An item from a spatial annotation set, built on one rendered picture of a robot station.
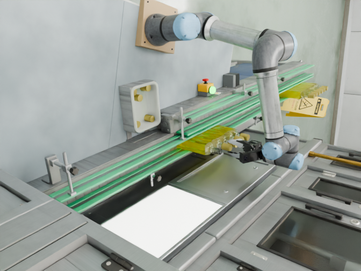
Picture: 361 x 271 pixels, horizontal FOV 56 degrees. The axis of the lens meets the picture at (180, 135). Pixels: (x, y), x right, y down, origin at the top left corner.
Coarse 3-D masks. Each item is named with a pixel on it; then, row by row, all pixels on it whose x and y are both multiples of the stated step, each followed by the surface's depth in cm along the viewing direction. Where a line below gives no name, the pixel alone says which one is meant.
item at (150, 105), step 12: (144, 84) 157; (156, 84) 163; (132, 96) 153; (144, 96) 168; (156, 96) 166; (132, 108) 155; (144, 108) 170; (156, 108) 168; (144, 120) 171; (156, 120) 170
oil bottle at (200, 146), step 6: (192, 138) 174; (180, 144) 175; (186, 144) 172; (192, 144) 170; (198, 144) 167; (204, 144) 165; (210, 144) 166; (192, 150) 171; (198, 150) 168; (204, 150) 166; (210, 150) 165
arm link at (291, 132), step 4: (284, 128) 143; (288, 128) 142; (292, 128) 142; (296, 128) 142; (284, 132) 142; (288, 132) 141; (292, 132) 141; (296, 132) 141; (284, 136) 139; (288, 136) 140; (292, 136) 141; (296, 136) 142; (292, 140) 140; (296, 140) 142; (292, 144) 140; (296, 144) 143; (292, 148) 143; (296, 148) 144; (288, 152) 144; (292, 152) 144; (296, 152) 145
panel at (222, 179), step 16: (208, 160) 182; (224, 160) 182; (192, 176) 167; (208, 176) 166; (224, 176) 165; (240, 176) 164; (256, 176) 162; (192, 192) 151; (208, 192) 152; (224, 192) 151; (240, 192) 149; (128, 208) 142; (224, 208) 139; (208, 224) 132; (160, 256) 113
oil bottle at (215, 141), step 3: (198, 135) 176; (201, 135) 176; (204, 135) 175; (207, 135) 175; (198, 138) 174; (201, 138) 172; (204, 138) 172; (207, 138) 171; (210, 138) 171; (213, 138) 171; (216, 138) 171; (210, 141) 169; (213, 141) 168; (216, 141) 168; (219, 141) 170; (213, 144) 168; (216, 144) 168; (216, 147) 169
